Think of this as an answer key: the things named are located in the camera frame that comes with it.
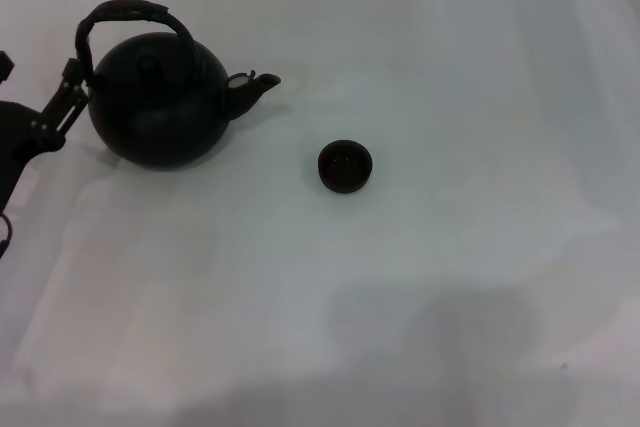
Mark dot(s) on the small dark teacup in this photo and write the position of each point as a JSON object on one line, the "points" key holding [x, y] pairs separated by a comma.
{"points": [[345, 167]]}

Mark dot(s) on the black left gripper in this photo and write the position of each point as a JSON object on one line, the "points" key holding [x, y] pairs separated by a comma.
{"points": [[15, 142]]}

